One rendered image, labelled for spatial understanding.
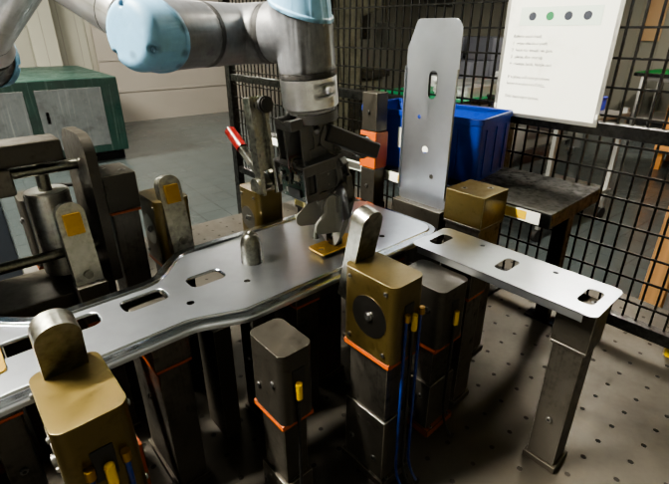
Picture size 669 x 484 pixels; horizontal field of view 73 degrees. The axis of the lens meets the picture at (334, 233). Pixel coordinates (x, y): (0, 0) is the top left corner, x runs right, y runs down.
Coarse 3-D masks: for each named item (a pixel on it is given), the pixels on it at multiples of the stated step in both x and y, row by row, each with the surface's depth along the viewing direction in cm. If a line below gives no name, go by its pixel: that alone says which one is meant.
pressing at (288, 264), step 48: (240, 240) 76; (288, 240) 76; (384, 240) 76; (144, 288) 61; (192, 288) 62; (240, 288) 62; (288, 288) 62; (0, 336) 52; (96, 336) 52; (144, 336) 52; (0, 384) 45
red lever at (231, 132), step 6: (228, 126) 88; (228, 132) 87; (234, 132) 87; (234, 138) 86; (240, 138) 87; (234, 144) 87; (240, 144) 86; (246, 144) 87; (240, 150) 86; (246, 150) 86; (246, 156) 85; (252, 162) 84; (252, 168) 85; (264, 174) 84; (270, 180) 83; (270, 186) 83
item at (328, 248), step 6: (330, 240) 72; (342, 240) 74; (312, 246) 72; (318, 246) 72; (324, 246) 72; (330, 246) 72; (336, 246) 72; (342, 246) 72; (318, 252) 70; (324, 252) 70; (330, 252) 70
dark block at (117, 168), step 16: (112, 176) 69; (128, 176) 70; (112, 192) 70; (128, 192) 71; (112, 208) 70; (128, 208) 72; (112, 224) 72; (128, 224) 73; (128, 240) 74; (128, 256) 75; (144, 256) 77; (128, 272) 76; (144, 272) 78
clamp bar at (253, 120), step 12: (264, 96) 76; (252, 108) 78; (264, 108) 76; (252, 120) 78; (264, 120) 80; (252, 132) 79; (264, 132) 81; (252, 144) 80; (264, 144) 82; (252, 156) 81; (264, 156) 82; (264, 168) 82; (264, 180) 82; (264, 192) 82
